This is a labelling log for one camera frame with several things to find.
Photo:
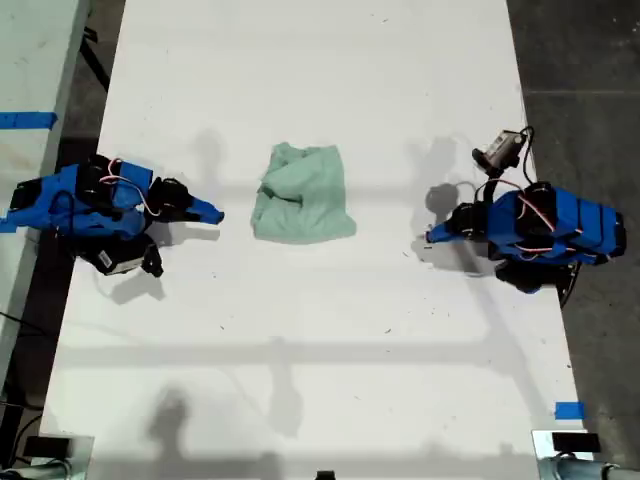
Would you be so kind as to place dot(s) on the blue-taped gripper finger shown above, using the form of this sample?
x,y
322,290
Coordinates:
x,y
205,209
442,234
210,220
444,223

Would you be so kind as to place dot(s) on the pale green T-shirt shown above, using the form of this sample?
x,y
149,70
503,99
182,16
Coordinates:
x,y
310,210

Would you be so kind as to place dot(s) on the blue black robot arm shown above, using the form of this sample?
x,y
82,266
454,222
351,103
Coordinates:
x,y
45,200
575,220

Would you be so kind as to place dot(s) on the long blue tape strip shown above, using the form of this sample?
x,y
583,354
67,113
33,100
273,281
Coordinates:
x,y
27,120

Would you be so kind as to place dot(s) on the short blue tape strip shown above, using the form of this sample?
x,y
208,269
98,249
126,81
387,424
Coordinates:
x,y
7,226

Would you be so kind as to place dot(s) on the pale side table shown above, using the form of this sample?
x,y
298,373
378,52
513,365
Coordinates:
x,y
30,60

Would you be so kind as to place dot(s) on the square blue tape piece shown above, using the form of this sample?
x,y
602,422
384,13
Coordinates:
x,y
570,411

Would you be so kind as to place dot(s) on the small black box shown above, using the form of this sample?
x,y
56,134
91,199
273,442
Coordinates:
x,y
575,442
47,446

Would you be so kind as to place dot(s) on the small black knob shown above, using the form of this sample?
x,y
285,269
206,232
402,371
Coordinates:
x,y
325,475

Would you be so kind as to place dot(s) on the short black camera stalk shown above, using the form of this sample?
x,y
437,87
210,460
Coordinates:
x,y
152,260
495,175

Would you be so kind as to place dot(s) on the black camera box white label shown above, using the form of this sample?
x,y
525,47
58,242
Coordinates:
x,y
112,260
500,147

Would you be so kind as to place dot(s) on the black metal frame bar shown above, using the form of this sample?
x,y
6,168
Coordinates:
x,y
97,65

